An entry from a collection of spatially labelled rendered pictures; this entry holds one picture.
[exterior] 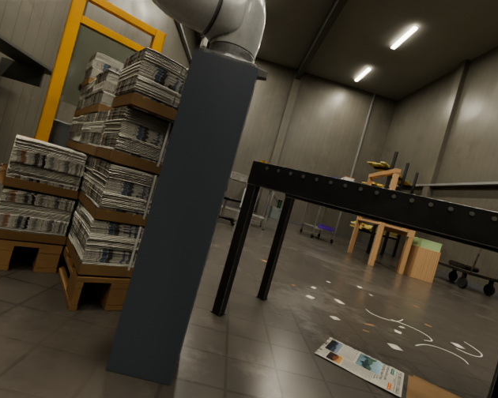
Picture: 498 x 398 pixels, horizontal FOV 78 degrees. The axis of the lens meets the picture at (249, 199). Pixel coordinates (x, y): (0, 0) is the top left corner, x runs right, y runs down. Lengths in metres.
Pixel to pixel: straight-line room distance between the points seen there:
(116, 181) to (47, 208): 0.49
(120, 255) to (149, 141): 0.49
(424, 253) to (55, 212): 5.75
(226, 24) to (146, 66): 0.41
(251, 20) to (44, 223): 1.27
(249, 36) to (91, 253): 0.98
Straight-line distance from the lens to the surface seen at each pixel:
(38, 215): 1.74
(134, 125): 1.35
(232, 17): 1.08
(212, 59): 1.02
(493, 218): 1.36
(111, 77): 1.93
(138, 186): 1.37
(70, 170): 1.71
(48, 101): 3.00
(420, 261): 6.37
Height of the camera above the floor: 0.62
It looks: 1 degrees down
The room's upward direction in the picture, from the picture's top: 16 degrees clockwise
